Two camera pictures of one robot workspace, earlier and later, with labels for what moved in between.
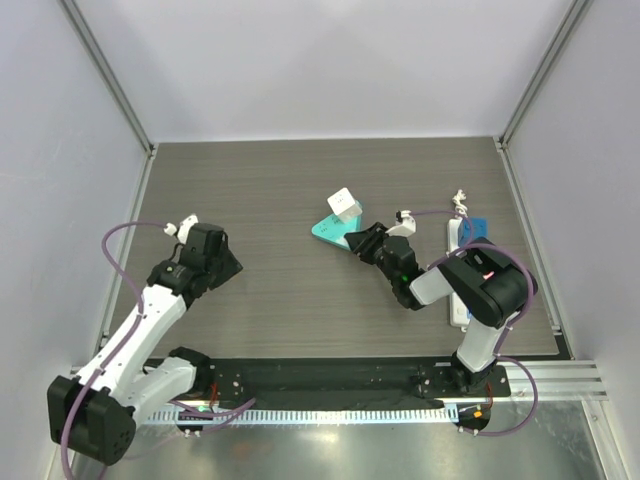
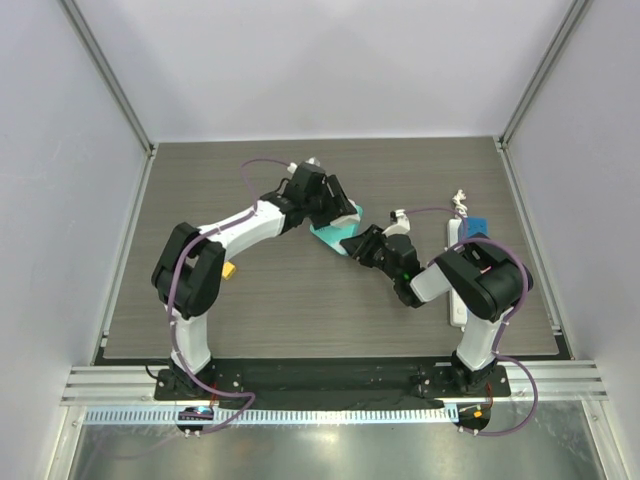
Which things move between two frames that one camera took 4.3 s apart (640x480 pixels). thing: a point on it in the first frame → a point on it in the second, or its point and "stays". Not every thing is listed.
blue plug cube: [479, 228] stays
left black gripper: [230, 267] → [338, 207]
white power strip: [459, 314] stays
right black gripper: [377, 245] stays
